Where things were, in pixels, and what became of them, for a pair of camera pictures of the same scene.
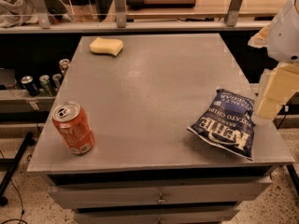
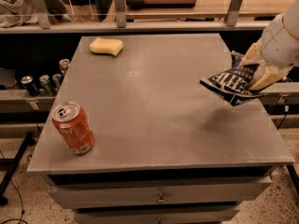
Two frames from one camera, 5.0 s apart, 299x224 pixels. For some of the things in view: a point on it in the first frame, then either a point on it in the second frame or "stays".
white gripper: (285, 36) -> (277, 44)
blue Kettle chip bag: (227, 122) -> (231, 84)
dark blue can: (28, 82) stays
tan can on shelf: (64, 65) stays
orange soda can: (75, 127) stays
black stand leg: (14, 162) stays
